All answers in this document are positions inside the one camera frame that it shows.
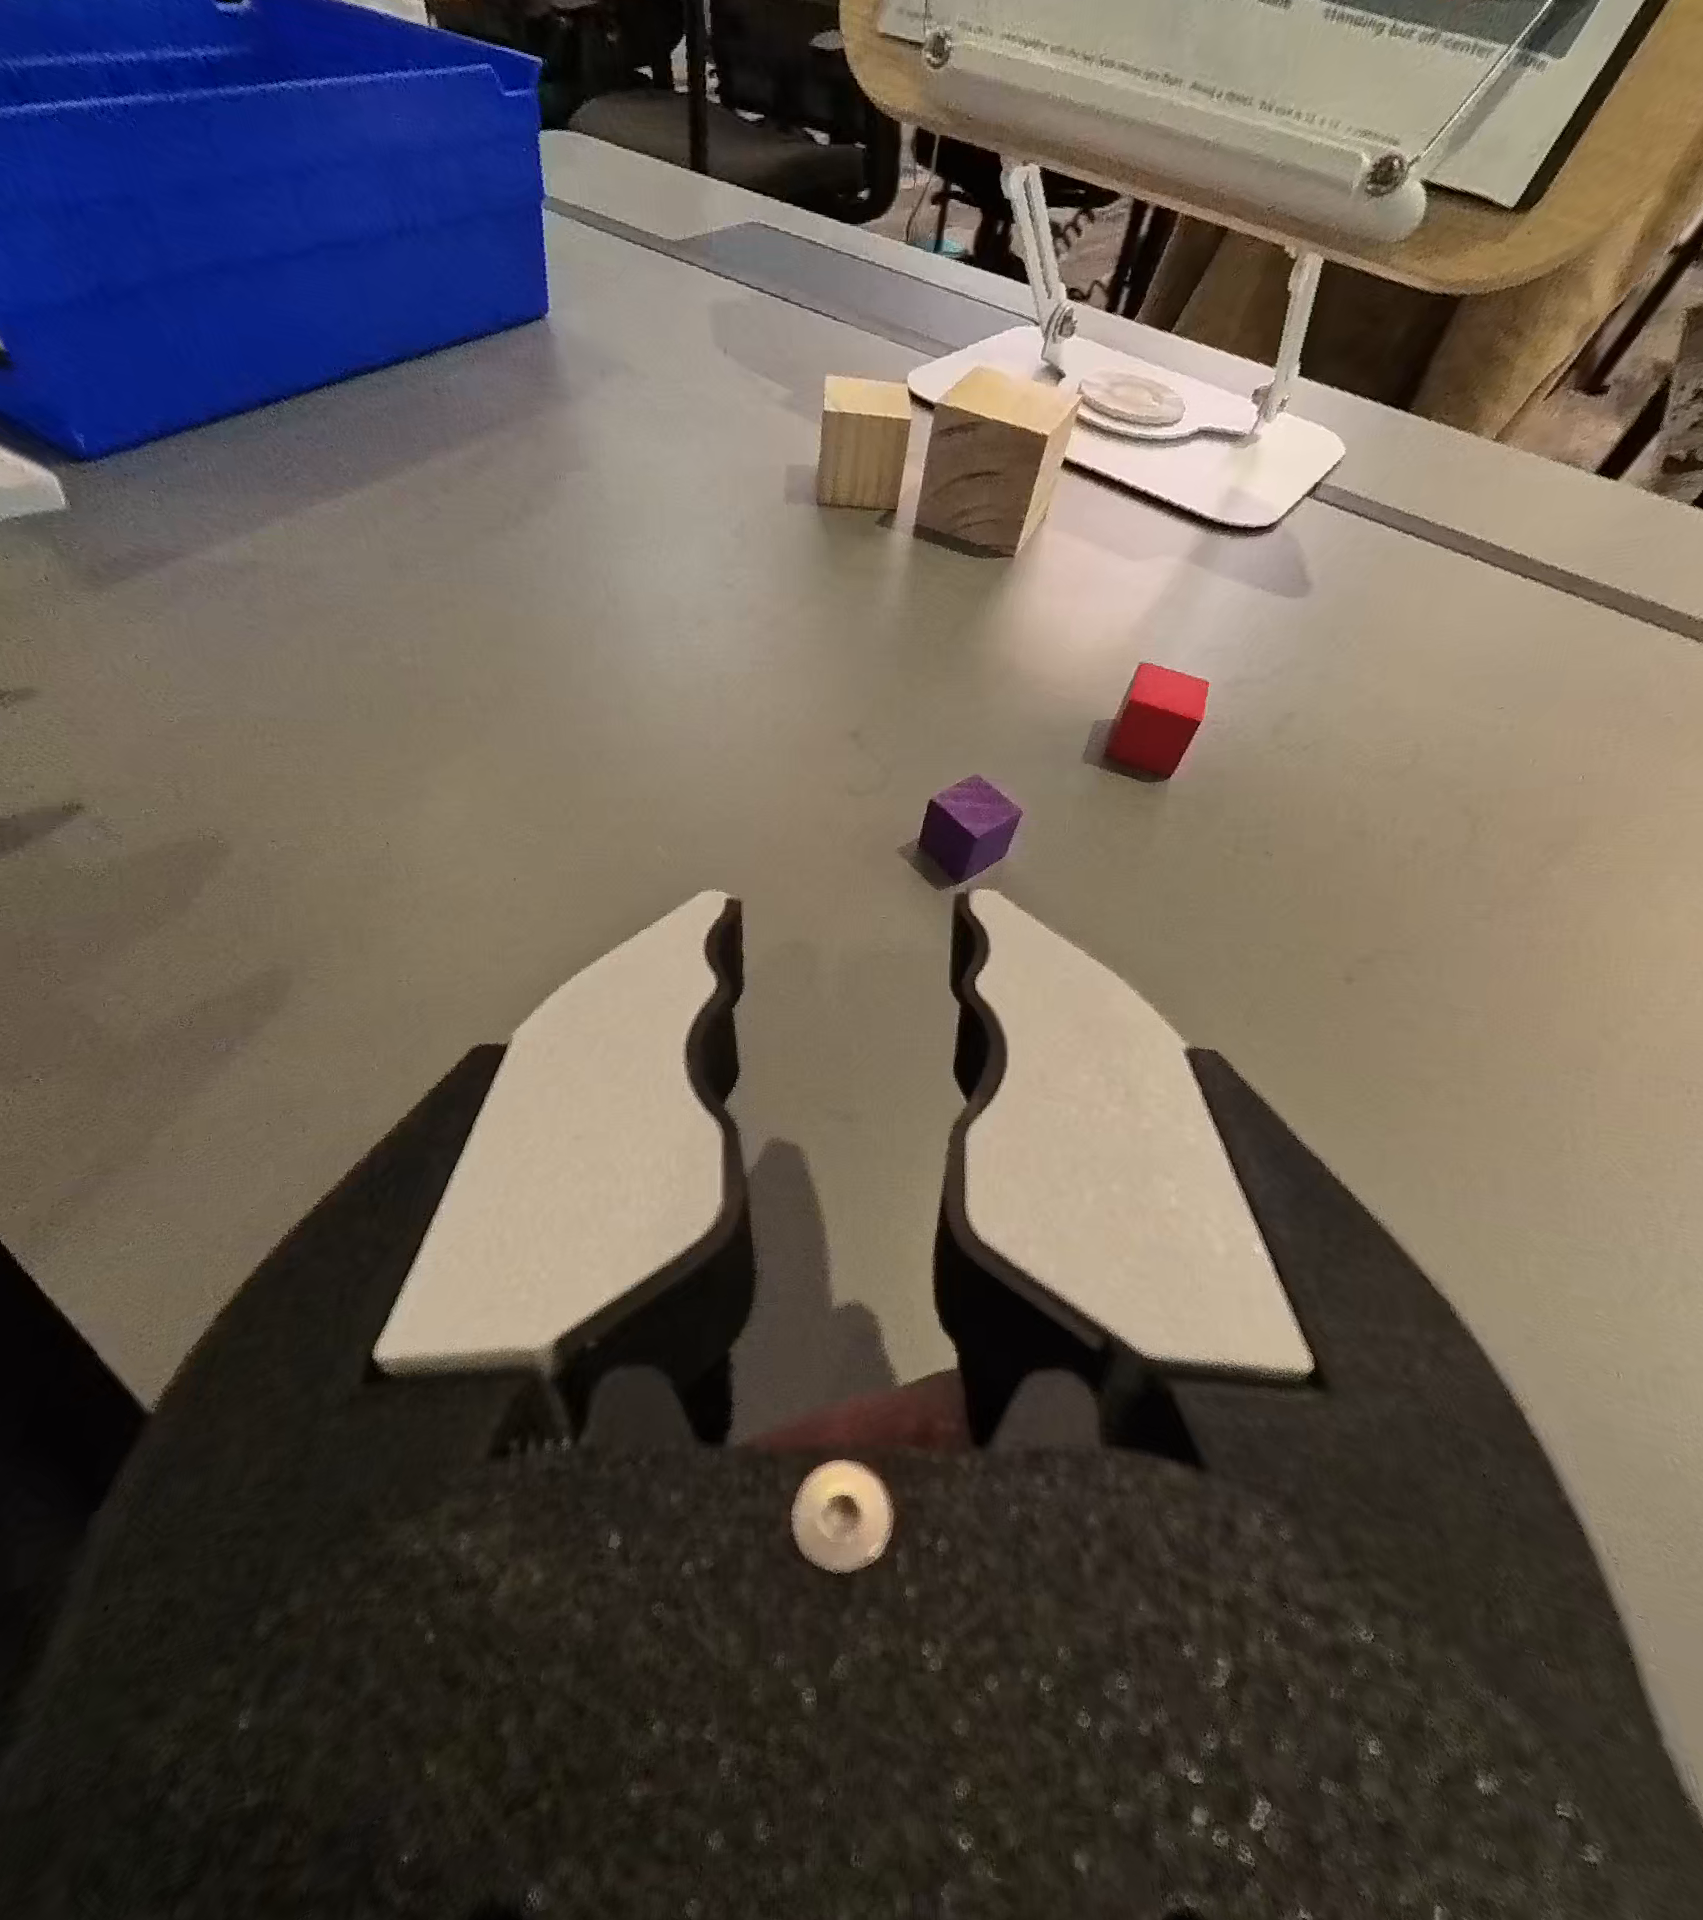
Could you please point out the blue plastic bin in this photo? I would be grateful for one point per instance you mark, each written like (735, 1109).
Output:
(237, 225)

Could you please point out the medium natural wooden cube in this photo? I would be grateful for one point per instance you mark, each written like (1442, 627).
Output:
(863, 451)

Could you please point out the red wooden cube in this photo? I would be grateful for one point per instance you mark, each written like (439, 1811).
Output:
(1157, 728)

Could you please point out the large natural wooden cube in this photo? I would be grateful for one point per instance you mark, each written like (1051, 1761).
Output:
(979, 473)

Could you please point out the white instruction sign stand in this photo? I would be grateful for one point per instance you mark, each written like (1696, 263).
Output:
(1243, 464)

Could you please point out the purple wooden cube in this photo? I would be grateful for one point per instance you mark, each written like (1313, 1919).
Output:
(969, 833)

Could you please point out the black office chair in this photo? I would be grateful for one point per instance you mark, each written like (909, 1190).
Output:
(777, 90)

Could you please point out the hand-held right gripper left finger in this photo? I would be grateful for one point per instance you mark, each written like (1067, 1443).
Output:
(575, 1185)

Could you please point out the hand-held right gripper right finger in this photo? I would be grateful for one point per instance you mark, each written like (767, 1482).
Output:
(1115, 1185)

